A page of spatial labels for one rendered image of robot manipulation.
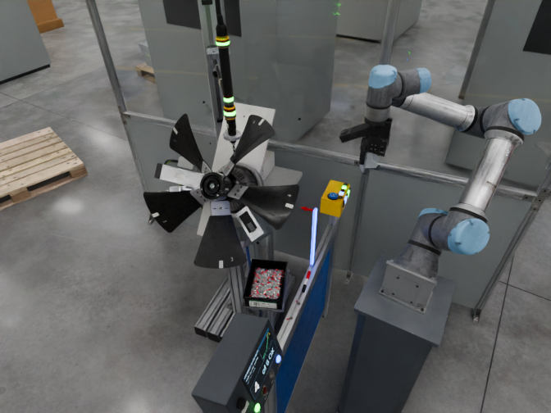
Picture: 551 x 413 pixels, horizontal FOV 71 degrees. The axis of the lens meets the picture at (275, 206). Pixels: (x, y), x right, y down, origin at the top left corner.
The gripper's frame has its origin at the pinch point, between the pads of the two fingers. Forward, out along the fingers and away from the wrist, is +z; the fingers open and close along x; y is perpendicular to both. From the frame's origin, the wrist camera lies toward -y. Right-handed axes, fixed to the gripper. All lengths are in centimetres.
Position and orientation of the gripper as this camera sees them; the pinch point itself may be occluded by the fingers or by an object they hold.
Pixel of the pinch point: (361, 168)
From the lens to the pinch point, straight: 137.9
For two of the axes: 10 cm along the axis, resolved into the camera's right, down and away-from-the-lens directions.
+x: 3.8, -6.1, 7.0
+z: 0.2, 7.6, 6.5
